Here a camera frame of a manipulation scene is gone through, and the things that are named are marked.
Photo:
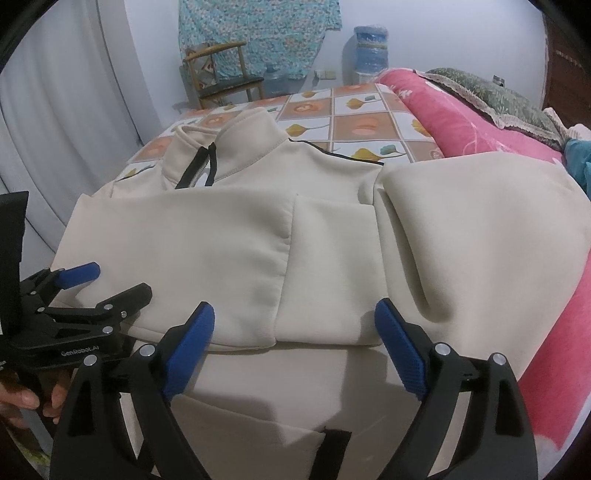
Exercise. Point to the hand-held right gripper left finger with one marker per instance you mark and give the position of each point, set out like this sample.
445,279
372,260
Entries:
189,355

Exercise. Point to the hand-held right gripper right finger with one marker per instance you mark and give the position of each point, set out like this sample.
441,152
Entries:
401,350

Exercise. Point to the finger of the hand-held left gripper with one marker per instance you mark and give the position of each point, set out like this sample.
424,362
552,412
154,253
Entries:
78,273
124,297

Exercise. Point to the beige zip jacket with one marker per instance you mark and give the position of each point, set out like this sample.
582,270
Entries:
323,258

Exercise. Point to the person's left hand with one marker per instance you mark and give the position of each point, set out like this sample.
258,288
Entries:
21,398

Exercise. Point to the white curtain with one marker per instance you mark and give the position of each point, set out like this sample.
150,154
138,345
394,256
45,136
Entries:
69,138

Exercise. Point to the pink floral blanket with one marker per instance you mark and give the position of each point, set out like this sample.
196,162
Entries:
466,124

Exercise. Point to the wooden chair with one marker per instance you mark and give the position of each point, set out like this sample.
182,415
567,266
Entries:
231,85

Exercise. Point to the tile patterned bed sheet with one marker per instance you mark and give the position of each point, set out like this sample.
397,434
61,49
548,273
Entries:
355,99

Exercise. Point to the blue floral cloth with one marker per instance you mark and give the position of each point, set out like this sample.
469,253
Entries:
579,161

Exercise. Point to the small blue water jug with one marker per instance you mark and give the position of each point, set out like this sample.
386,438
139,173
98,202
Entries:
276,82

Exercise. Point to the green lace-edged pillow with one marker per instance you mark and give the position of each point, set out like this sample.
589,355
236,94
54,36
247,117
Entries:
489,94

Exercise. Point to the white cloth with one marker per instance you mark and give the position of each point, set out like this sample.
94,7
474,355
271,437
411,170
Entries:
570,124

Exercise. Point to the small dark object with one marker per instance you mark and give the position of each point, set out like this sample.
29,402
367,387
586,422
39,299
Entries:
497,82

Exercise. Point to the large blue water jug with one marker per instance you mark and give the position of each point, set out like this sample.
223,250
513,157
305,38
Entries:
371,48

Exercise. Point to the white wall socket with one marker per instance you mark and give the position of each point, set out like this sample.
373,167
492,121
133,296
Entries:
325,74

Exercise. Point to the blue patterned wall cloth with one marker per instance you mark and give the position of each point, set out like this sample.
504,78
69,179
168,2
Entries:
277,32

